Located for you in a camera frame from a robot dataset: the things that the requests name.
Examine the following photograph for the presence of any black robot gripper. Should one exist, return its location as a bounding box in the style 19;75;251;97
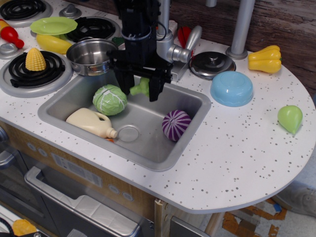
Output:
107;33;172;102

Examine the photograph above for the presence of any silver stove knob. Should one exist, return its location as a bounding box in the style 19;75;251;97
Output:
0;43;24;60
59;4;82;19

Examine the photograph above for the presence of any light green toy pear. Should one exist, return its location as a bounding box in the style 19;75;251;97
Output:
277;105;303;135

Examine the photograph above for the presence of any grey vertical support pole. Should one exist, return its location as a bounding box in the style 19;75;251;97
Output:
226;0;255;60

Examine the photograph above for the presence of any front black stove burner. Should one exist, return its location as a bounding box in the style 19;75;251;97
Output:
0;51;73;98

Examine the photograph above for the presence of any yellow toy corn cob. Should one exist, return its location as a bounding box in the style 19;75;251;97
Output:
25;48;46;72

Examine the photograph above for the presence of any back left stove burner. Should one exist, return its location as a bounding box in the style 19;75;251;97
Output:
0;0;53;28

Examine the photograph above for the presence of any silver stove knob back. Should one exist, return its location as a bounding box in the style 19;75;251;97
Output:
59;4;82;19

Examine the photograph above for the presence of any silver toy faucet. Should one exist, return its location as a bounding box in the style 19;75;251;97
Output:
157;0;202;82

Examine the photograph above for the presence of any small steel pan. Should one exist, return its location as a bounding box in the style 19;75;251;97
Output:
66;39;118;76

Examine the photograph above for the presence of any yellow toy banana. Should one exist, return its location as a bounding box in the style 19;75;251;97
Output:
36;34;72;54

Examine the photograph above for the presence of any purple striped toy onion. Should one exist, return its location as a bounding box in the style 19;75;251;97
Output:
162;110;192;142

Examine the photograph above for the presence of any light green plastic plate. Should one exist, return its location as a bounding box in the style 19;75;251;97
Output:
30;17;78;36

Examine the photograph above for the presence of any orange toy carrot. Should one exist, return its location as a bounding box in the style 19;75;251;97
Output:
111;37;124;46

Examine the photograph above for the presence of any silver stove knob left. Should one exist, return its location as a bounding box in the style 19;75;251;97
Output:
0;43;24;60

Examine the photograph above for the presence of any green toy broccoli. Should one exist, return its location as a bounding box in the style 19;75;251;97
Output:
130;77;150;97

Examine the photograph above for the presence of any grey toy sink basin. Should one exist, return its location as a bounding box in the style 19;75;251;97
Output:
38;71;211;171

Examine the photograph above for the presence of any red toy ketchup bottle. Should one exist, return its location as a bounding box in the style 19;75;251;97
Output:
0;19;24;49

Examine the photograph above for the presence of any cream toy milk jug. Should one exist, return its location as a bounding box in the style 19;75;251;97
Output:
66;108;118;138

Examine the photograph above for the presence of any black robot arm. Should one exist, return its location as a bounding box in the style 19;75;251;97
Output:
107;0;173;102

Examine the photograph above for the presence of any silver oven door handle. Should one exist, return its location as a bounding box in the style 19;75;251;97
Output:
25;166;142;237

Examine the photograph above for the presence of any green toy cabbage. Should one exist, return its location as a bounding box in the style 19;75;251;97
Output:
92;84;127;116

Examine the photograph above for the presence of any yellow toy bell pepper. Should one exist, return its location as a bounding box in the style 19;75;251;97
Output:
248;45;282;74

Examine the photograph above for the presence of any blue upturned plastic bowl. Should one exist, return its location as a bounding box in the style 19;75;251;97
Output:
210;71;253;107

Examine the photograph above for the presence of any red toy tomato slice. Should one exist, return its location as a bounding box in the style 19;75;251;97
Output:
177;26;191;48

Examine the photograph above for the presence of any yellow toy on floor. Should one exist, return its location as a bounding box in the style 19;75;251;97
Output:
12;219;37;237

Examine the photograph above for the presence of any steel pot lid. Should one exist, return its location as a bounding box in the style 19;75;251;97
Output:
189;51;236;80

